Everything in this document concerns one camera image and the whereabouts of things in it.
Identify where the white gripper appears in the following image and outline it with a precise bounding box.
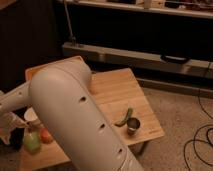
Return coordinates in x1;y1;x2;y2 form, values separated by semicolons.
0;112;27;145

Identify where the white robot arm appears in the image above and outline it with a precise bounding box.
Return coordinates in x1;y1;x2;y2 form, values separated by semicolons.
0;60;144;171

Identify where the white round container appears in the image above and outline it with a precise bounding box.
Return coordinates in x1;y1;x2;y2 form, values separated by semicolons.
24;107;38;122

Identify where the green pear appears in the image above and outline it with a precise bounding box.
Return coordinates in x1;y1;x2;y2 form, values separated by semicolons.
23;131;41;154

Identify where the grey metal pole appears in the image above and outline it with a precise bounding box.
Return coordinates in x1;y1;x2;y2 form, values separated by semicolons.
63;0;76;45

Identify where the wooden table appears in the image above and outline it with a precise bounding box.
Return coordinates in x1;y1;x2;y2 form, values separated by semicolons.
19;68;165;171

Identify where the small metal cup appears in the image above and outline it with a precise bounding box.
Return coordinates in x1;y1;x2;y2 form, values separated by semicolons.
127;117;140;135

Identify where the background shelf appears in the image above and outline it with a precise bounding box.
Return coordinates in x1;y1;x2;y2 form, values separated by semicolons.
57;0;213;19

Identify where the long metal rail case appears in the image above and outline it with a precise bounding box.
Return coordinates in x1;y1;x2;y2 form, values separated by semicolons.
62;42;213;79

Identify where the black handle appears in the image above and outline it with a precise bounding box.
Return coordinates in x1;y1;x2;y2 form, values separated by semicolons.
160;55;190;64

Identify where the black floor cable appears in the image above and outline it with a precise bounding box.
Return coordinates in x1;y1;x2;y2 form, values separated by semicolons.
183;61;213;171

